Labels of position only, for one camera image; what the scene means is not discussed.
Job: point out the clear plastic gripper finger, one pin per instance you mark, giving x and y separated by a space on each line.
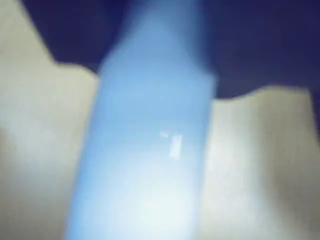
150 150

